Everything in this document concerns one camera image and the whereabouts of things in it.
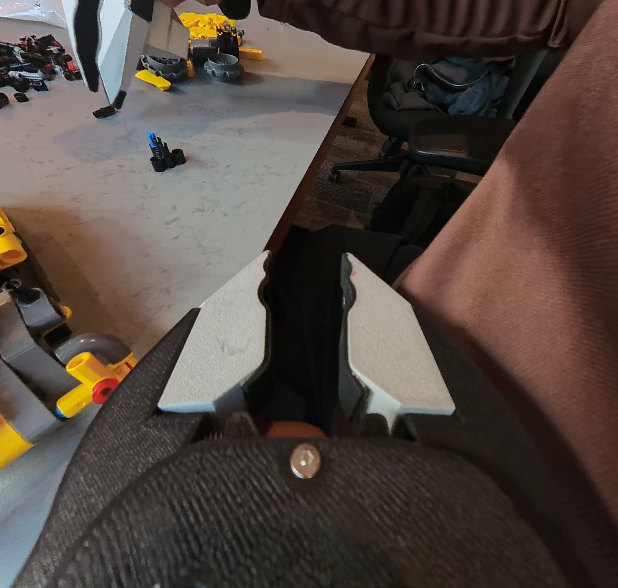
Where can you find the black wheel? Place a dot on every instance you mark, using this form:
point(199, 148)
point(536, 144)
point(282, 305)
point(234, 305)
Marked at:
point(227, 43)

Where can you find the black multi-hole connector piece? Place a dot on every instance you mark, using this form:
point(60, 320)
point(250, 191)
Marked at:
point(166, 156)

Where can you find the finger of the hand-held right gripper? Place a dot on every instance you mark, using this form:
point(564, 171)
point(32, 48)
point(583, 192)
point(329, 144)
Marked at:
point(118, 28)
point(68, 9)

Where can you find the black connector pin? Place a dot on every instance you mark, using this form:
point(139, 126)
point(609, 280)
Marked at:
point(104, 111)

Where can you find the pile of yellow beams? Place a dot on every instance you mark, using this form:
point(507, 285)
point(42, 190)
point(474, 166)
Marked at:
point(208, 23)

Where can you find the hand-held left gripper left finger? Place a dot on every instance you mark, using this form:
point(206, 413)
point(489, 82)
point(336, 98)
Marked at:
point(217, 347)

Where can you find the grey desk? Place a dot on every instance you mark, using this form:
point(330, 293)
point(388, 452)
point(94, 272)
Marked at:
point(193, 212)

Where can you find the blue connector pin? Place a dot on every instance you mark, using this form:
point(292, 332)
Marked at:
point(153, 142)

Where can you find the person's right forearm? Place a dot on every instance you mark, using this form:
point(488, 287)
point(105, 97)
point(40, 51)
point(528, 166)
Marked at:
point(406, 9)

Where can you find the black office chair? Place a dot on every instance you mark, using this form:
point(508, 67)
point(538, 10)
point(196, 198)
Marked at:
point(454, 115)

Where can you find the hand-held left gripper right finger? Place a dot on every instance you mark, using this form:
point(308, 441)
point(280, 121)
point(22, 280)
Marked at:
point(396, 356)

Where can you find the yellow toy vehicle model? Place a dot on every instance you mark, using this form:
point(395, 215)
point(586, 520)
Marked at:
point(39, 356)

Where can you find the group of grey toothed wheels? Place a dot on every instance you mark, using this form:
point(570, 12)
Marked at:
point(224, 67)

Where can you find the pile of small building parts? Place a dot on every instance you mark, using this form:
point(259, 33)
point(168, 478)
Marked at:
point(34, 62)

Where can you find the yellow curved panel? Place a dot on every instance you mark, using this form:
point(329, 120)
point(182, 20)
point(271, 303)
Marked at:
point(153, 79)

